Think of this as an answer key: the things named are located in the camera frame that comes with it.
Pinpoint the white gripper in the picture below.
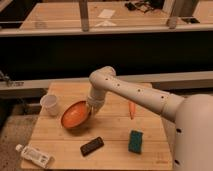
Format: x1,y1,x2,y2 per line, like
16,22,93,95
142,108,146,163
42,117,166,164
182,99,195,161
86,96,105,115

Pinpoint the orange ceramic bowl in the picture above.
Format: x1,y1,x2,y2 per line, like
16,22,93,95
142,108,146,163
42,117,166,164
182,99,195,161
61,101,90,129

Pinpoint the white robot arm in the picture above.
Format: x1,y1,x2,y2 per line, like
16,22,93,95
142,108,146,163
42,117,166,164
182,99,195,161
87,66,213,171

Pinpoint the orange carrot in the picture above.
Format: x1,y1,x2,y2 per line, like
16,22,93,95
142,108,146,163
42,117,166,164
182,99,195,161
129,101,136,119

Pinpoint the white plastic cup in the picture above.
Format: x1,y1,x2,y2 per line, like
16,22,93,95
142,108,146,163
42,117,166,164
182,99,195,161
40,94,59,116

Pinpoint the black rectangular block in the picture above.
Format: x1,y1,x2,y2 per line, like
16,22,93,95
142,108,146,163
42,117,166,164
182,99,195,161
80,137,104,156

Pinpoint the green sponge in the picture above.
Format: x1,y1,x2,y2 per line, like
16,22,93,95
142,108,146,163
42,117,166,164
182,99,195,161
128,130,143,154

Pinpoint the white tube bottle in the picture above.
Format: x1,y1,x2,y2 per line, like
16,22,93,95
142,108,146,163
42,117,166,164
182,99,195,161
15,144,52,168

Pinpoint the white paper sheet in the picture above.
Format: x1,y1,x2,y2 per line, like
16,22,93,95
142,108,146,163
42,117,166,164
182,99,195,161
98,9,115,19

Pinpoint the metal clamp on rail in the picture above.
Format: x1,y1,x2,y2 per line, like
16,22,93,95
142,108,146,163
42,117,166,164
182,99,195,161
0,70,24,87

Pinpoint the grey metal post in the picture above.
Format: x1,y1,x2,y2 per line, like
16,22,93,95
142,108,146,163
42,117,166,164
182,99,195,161
167,0,184,29
79,0,89,32

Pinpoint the black cables pile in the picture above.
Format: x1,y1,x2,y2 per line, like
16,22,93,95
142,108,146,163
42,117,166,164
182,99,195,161
124,0,154,14

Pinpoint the grey metal post right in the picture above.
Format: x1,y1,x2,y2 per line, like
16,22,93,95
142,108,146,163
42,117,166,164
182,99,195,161
167,0,184,29

